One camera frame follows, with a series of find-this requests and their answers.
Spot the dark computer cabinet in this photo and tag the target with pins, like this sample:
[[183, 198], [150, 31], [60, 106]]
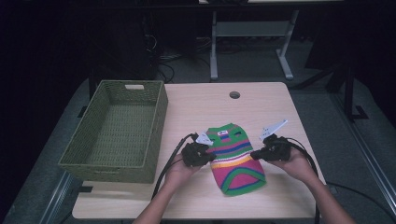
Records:
[[124, 46]]

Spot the person's left hand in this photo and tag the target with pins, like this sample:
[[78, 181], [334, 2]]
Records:
[[180, 174]]

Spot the striped knit pet sweater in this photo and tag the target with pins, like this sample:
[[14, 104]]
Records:
[[235, 158]]

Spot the aluminium floor rail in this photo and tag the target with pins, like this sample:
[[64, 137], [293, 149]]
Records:
[[57, 199], [367, 146]]

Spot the green woven basket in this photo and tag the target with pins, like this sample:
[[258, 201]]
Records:
[[124, 130]]

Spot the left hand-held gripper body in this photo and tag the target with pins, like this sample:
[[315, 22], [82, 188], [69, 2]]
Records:
[[196, 154]]

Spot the person's right hand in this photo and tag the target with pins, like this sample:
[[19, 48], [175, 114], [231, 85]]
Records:
[[295, 168]]

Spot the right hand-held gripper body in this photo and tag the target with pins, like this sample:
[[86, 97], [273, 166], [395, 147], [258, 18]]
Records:
[[275, 149]]

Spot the white metal desk frame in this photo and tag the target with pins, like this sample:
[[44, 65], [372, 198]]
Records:
[[250, 29]]

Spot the black metal stand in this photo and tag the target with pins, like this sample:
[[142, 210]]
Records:
[[350, 93]]

